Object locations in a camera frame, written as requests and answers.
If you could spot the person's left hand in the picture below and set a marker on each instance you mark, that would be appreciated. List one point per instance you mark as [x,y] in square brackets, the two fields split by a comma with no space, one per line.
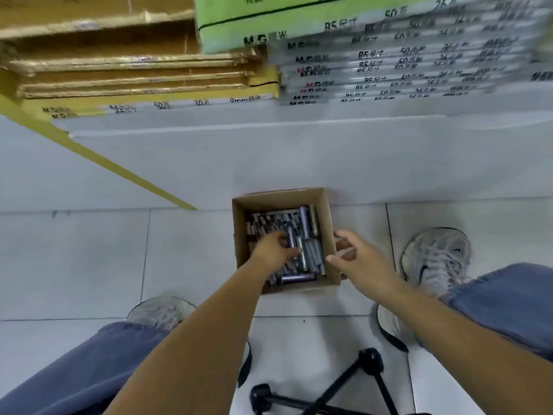
[272,252]

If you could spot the person's right hand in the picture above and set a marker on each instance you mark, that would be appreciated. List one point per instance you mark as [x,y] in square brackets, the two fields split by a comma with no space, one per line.
[371,272]

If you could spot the small brown cardboard box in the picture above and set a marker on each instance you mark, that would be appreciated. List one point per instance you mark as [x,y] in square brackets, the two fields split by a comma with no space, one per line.
[281,198]

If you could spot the person's right forearm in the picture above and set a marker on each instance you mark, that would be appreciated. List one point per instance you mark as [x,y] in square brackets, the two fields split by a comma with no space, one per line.
[466,354]

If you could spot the person's left forearm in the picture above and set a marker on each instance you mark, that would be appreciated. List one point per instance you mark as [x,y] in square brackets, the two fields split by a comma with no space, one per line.
[186,350]

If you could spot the white grey sneaker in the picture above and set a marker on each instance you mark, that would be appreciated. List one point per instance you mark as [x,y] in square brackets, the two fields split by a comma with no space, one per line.
[436,254]
[160,311]

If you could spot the blue jeans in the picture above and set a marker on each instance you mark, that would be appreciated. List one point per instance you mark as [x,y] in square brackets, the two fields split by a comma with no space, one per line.
[510,302]

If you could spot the stack of gold paper packs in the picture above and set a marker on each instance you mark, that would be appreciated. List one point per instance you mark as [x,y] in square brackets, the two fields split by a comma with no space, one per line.
[108,43]

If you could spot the yellow shelf post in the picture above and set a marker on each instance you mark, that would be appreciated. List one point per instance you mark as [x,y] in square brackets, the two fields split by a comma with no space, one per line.
[108,168]

